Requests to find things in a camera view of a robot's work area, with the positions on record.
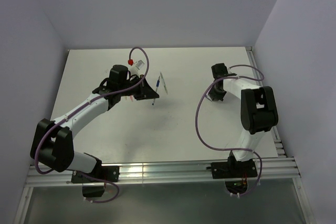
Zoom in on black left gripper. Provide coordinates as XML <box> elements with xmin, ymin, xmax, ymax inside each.
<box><xmin>119</xmin><ymin>74</ymin><xmax>159</xmax><ymax>101</ymax></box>

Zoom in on blue ballpoint pen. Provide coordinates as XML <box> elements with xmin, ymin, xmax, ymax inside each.
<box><xmin>152</xmin><ymin>76</ymin><xmax>161</xmax><ymax>106</ymax></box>

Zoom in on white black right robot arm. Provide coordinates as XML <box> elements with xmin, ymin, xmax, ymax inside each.
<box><xmin>207</xmin><ymin>63</ymin><xmax>278</xmax><ymax>177</ymax></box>

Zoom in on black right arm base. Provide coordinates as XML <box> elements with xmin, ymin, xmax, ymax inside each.
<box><xmin>206</xmin><ymin>159</ymin><xmax>258</xmax><ymax>194</ymax></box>

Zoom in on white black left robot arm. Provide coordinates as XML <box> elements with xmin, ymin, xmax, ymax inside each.
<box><xmin>30</xmin><ymin>65</ymin><xmax>160</xmax><ymax>182</ymax></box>

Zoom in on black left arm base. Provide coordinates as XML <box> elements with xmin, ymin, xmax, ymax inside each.
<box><xmin>71</xmin><ymin>165</ymin><xmax>120</xmax><ymax>204</ymax></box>

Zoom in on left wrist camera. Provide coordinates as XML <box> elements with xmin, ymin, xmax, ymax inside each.
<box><xmin>128</xmin><ymin>59</ymin><xmax>145</xmax><ymax>77</ymax></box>

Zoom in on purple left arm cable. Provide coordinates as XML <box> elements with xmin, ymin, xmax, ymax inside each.
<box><xmin>34</xmin><ymin>47</ymin><xmax>151</xmax><ymax>204</ymax></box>

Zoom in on aluminium front rail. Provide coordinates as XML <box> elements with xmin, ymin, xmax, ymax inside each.
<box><xmin>24</xmin><ymin>157</ymin><xmax>301</xmax><ymax>187</ymax></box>

